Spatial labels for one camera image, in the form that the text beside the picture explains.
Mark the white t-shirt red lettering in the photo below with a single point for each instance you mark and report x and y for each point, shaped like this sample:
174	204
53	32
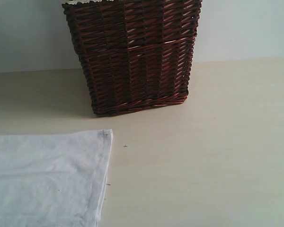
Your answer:
56	180

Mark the dark red wicker basket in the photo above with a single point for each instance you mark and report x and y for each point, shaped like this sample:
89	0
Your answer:
135	55

